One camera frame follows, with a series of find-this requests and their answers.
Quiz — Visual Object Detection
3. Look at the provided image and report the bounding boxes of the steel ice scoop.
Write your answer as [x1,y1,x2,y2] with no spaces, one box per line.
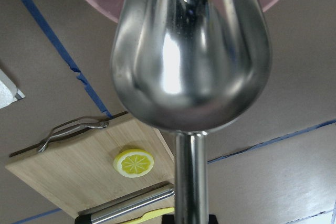
[111,0,271,223]

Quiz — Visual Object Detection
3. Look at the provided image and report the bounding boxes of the yellow plastic knife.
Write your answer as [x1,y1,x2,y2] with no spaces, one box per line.
[124,207,175,224]

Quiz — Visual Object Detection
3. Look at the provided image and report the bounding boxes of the steel rod tool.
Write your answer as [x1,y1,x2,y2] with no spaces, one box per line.
[75,183,174,223]

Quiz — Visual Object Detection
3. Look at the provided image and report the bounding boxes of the bamboo cutting board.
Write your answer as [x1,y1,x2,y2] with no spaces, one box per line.
[6,114,174,218]

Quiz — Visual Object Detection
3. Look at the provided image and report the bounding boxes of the lemon half slice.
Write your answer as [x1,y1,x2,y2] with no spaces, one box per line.
[113,149,154,178]

